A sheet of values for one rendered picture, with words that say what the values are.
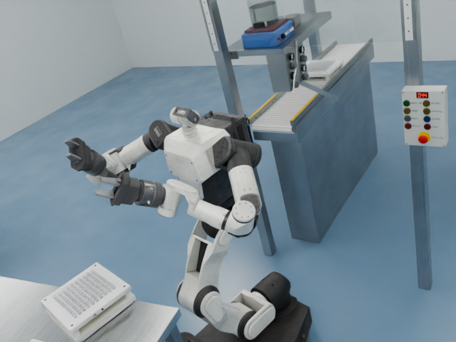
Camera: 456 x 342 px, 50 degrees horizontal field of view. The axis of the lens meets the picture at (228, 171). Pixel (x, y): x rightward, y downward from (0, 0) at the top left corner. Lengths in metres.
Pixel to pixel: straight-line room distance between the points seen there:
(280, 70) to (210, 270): 1.06
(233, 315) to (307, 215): 1.05
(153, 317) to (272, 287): 0.91
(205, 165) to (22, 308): 0.89
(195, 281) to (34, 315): 0.64
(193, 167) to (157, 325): 0.58
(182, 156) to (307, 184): 1.28
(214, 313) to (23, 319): 0.75
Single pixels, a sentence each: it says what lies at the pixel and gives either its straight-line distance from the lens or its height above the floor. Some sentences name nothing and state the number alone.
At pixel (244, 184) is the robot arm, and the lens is 1.69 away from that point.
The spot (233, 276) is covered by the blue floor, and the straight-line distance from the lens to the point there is 3.18.
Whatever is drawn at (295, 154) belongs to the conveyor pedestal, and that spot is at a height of 0.66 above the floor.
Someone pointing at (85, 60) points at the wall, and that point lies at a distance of 7.86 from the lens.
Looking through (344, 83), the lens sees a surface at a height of 0.85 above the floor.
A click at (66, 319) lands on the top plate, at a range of 1.82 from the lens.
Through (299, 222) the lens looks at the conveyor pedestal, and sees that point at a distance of 3.23.
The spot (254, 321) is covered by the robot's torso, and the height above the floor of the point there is 0.32.
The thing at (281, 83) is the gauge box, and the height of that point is 1.17.
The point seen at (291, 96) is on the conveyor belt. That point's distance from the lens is 3.09.
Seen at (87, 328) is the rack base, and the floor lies 0.91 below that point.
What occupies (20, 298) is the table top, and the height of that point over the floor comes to 0.89.
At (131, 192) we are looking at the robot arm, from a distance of 1.63.
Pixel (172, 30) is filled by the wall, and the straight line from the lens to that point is 7.60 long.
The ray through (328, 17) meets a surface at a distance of 2.28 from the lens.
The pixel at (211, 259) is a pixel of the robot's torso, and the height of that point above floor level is 0.76.
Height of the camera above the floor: 2.04
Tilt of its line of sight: 28 degrees down
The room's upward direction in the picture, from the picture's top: 15 degrees counter-clockwise
